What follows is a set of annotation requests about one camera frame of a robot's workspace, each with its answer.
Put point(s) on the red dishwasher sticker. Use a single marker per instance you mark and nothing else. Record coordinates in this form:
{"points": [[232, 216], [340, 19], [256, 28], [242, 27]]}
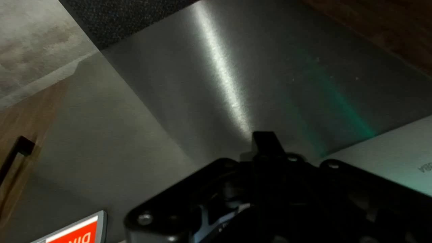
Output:
{"points": [[76, 232]]}

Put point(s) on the stainless steel dishwasher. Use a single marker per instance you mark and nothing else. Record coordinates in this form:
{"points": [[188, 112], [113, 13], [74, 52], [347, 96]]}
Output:
{"points": [[202, 81]]}

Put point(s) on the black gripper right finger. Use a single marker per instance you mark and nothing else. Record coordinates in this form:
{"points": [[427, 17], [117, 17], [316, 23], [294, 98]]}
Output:
{"points": [[341, 202]]}

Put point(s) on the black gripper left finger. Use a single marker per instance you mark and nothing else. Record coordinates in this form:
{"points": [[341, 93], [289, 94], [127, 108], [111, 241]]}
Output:
{"points": [[202, 193]]}

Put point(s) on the black floor mat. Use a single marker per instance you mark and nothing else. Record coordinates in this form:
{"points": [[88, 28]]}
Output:
{"points": [[112, 17]]}

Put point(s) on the wooden cabinet door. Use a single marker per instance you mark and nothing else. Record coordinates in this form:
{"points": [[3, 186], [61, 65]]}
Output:
{"points": [[386, 27], [31, 121]]}

